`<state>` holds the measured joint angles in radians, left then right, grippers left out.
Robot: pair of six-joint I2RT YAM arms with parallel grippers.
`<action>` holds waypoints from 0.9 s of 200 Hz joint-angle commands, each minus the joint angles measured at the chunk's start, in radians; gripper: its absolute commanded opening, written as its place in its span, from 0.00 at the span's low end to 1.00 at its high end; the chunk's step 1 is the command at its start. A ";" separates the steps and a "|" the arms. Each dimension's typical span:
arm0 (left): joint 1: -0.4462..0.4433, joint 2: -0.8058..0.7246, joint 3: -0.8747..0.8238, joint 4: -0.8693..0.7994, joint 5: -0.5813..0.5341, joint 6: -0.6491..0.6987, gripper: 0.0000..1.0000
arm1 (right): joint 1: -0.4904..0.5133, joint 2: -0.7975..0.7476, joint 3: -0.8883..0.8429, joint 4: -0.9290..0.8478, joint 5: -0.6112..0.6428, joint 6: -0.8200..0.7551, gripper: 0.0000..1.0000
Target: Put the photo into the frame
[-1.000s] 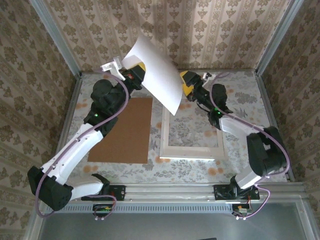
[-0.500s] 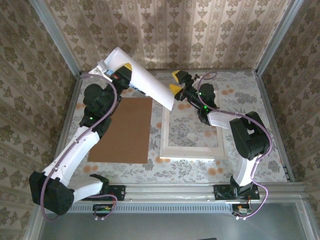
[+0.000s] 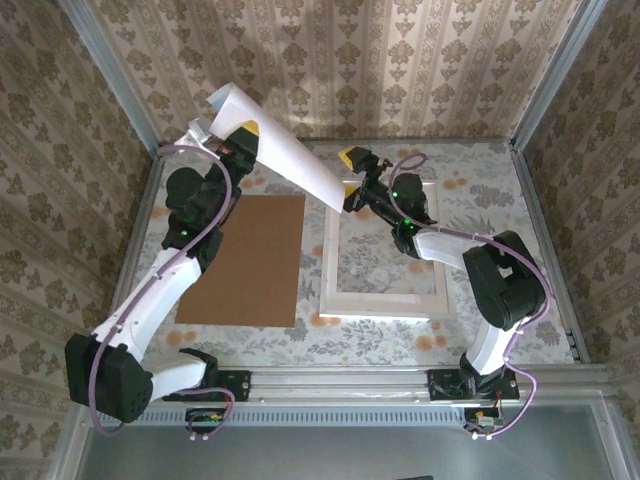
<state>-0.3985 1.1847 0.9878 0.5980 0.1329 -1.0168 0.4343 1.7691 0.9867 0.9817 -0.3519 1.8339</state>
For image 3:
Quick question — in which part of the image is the landscape photo print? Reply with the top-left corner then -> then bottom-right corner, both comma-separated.
206,81 -> 347,215

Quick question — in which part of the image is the brown backing board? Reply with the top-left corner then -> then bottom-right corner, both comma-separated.
174,193 -> 307,329

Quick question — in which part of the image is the white picture frame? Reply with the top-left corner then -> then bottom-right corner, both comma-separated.
317,175 -> 457,320

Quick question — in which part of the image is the floral patterned table sheet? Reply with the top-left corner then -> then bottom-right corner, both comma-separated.
107,142 -> 579,366

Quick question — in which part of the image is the grey metal panel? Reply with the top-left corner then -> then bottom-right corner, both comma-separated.
74,403 -> 624,480

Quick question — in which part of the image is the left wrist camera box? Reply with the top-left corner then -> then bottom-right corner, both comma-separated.
185,118 -> 212,147

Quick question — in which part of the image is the aluminium side rail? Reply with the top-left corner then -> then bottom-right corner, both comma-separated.
94,147 -> 169,366
508,142 -> 591,364

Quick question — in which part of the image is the aluminium rear rail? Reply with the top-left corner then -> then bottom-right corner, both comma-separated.
160,137 -> 516,149

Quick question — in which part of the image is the aluminium corner post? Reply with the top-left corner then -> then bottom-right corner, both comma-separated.
59,0 -> 166,156
509,0 -> 609,151

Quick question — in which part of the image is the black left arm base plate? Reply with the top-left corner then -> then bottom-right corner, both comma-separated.
162,368 -> 252,402

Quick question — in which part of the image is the aluminium mounting rail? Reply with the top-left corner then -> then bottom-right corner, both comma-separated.
74,364 -> 614,401

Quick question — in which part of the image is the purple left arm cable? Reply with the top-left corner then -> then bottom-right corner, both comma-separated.
87,143 -> 236,441

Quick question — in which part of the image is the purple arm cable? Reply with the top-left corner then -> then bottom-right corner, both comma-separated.
87,143 -> 236,441
389,153 -> 556,441

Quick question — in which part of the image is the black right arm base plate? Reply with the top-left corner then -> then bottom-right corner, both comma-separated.
427,368 -> 521,402

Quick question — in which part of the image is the grey slotted cable duct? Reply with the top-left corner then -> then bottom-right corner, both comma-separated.
92,405 -> 469,427

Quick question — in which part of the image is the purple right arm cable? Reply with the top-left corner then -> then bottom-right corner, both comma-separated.
389,153 -> 556,441

